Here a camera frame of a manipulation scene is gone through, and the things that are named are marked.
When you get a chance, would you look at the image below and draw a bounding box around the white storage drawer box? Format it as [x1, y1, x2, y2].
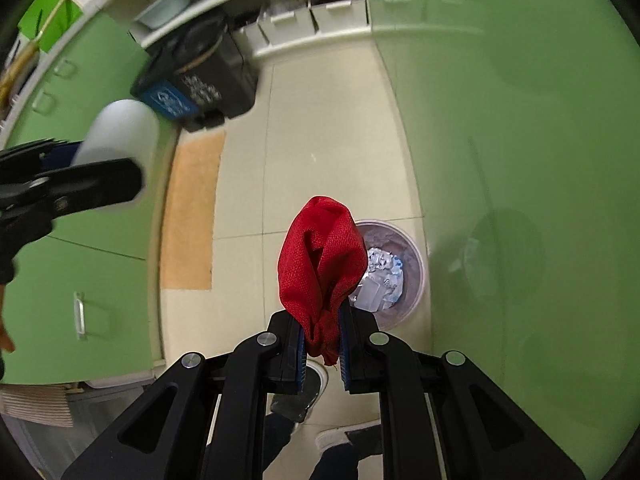
[258, 8, 316, 46]
[310, 0, 368, 35]

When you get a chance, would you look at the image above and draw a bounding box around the white ribbed plastic box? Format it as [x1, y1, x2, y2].
[354, 278, 387, 313]

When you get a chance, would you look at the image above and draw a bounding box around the person's dark trouser leg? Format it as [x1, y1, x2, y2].
[261, 410, 386, 480]

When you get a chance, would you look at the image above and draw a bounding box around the pink round trash bin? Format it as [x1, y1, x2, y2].
[348, 219, 427, 332]

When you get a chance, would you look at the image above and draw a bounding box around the person's left hand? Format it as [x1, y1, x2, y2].
[0, 285, 15, 353]

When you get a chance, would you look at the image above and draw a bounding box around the light blue basin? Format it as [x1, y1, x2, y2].
[134, 0, 192, 30]

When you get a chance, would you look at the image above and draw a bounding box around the orange floor mat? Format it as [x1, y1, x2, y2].
[160, 130, 226, 290]

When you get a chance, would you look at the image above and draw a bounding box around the large plastic wrapper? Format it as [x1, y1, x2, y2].
[349, 247, 404, 312]

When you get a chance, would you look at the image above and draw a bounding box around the red mesh cloth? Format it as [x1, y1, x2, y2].
[277, 196, 368, 366]

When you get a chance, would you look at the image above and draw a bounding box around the white cabinet door handle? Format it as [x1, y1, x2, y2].
[74, 292, 87, 340]

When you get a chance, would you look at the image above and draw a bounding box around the white foam cylinder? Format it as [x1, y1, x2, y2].
[70, 99, 160, 210]

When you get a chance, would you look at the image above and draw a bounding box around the black floor waste bin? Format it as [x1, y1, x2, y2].
[130, 10, 259, 132]

